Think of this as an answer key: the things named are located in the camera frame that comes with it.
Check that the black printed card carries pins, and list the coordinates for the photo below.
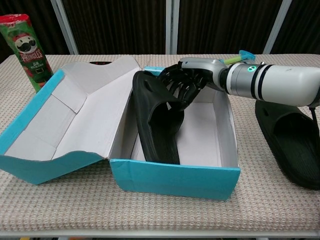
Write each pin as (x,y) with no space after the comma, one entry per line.
(100,63)

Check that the beige woven table mat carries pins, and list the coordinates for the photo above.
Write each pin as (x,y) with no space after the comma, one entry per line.
(150,217)

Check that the white metal frame post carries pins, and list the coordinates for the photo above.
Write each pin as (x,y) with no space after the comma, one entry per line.
(277,25)
(63,25)
(172,25)

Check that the light blue cardboard shoe box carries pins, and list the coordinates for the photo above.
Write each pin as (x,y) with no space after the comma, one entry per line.
(75,125)

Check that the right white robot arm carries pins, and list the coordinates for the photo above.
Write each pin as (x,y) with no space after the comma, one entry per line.
(280,82)

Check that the black rubber slipper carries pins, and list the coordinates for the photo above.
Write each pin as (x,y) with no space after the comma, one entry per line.
(295,150)
(160,130)

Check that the green Pringles can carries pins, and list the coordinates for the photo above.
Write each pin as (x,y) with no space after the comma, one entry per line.
(27,55)

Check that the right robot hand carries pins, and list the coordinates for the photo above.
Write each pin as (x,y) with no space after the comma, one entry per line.
(200,67)

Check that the green blue toy water pump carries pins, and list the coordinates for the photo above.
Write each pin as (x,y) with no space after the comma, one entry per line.
(246,55)

